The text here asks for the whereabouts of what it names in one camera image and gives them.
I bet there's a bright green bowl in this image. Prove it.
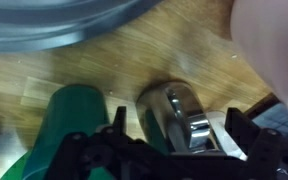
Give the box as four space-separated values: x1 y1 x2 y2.
0 149 35 180

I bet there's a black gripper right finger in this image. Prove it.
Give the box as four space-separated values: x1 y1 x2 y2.
226 108 288 180

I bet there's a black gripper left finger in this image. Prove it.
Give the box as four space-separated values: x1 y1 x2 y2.
45 105 145 180

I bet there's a grey round metal tray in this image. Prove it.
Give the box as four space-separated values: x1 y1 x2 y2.
0 0 163 54

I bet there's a dark green plastic cup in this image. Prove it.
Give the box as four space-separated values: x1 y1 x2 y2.
21 84 111 180

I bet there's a pink pot with handle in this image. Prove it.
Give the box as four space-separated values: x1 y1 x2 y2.
229 0 288 120

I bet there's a silver metal jug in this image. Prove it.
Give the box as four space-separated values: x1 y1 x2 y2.
135 80 220 156

